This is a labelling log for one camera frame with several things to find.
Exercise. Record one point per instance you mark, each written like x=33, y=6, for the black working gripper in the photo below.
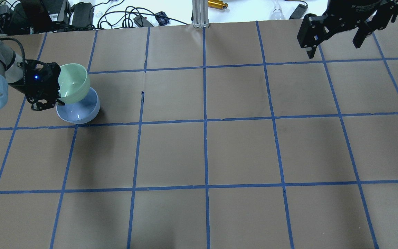
x=30, y=86

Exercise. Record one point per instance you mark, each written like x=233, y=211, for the black idle gripper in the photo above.
x=353, y=11

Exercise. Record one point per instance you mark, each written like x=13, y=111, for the green ceramic bowl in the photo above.
x=74, y=83

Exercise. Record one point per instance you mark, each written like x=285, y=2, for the blue ceramic bowl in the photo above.
x=82, y=111

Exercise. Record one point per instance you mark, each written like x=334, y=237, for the black equipment stack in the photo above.
x=33, y=16

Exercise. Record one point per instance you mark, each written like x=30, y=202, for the small black adapter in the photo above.
x=299, y=11

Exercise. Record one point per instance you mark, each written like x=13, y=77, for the white light bulb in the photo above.
x=277, y=13

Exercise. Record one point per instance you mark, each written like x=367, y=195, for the black power adapter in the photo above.
x=82, y=14

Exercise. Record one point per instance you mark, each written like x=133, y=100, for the gold cylindrical tool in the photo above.
x=217, y=4

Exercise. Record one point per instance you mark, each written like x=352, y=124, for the brown paper table mat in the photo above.
x=223, y=138

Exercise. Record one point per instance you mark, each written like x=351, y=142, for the aluminium frame post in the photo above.
x=200, y=14

